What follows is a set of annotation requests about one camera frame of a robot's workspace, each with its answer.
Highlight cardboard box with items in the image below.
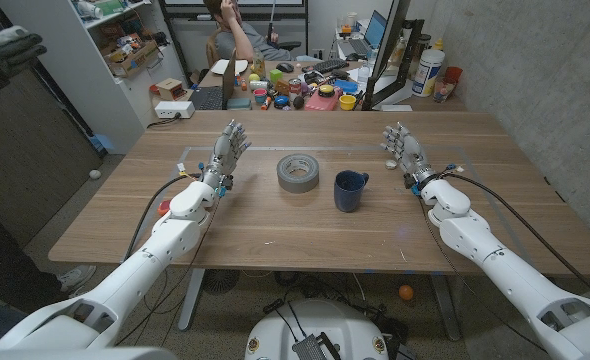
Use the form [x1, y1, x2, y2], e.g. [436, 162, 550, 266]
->
[105, 39, 161, 79]

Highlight clear glass with items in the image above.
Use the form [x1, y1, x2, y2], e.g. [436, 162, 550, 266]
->
[432, 75, 456, 104]

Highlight juice bottle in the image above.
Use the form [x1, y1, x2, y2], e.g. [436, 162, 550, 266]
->
[252, 48, 267, 80]

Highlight dark blue cup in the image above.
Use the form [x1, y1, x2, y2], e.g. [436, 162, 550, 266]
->
[333, 169, 370, 213]

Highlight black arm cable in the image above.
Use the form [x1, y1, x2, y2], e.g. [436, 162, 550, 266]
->
[439, 171, 590, 305]
[123, 173, 204, 262]

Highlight black computer monitor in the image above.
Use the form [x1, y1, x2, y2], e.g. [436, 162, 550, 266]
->
[362, 0, 412, 111]

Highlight white plate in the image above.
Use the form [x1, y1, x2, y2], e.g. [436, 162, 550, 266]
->
[209, 58, 250, 76]

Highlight grey duct tape roll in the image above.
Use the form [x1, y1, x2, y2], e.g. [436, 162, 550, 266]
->
[276, 153, 321, 195]

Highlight black floor fan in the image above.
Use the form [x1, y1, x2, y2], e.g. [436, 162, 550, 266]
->
[202, 268, 241, 296]

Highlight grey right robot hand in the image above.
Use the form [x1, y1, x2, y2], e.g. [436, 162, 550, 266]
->
[380, 122, 439, 189]

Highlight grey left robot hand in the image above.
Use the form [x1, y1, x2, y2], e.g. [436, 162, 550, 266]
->
[202, 118, 252, 192]

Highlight black keyboard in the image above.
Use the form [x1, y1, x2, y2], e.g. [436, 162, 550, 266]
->
[313, 58, 350, 75]

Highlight grey sneaker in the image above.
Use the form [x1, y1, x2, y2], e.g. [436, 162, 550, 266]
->
[57, 264, 97, 294]

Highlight white power box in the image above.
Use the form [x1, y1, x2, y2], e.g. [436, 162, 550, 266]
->
[154, 100, 196, 120]

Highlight grey table leg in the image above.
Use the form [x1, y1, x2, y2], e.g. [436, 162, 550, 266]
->
[177, 268, 206, 332]
[429, 274, 462, 342]

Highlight colourful boxes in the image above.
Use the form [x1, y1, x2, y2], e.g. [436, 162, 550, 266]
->
[411, 48, 446, 98]

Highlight standing person in dark trousers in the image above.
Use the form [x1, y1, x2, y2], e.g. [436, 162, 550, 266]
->
[0, 192, 64, 315]

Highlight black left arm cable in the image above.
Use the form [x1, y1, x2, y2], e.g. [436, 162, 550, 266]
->
[123, 173, 204, 262]

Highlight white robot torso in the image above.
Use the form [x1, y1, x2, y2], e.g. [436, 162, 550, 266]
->
[244, 298, 390, 360]

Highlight small wooden box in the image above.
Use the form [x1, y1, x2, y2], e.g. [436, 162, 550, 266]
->
[155, 78, 189, 102]

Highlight pink box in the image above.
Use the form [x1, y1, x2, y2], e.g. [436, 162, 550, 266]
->
[303, 87, 344, 112]

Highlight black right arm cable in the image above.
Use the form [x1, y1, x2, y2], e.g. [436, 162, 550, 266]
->
[439, 171, 590, 305]

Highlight dark open laptop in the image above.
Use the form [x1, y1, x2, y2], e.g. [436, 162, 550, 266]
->
[189, 49, 237, 111]

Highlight seated person in grey shirt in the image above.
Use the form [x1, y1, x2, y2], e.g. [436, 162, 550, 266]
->
[203, 0, 293, 62]

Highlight white shelf unit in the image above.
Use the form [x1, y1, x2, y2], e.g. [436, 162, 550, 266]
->
[0, 0, 186, 155]

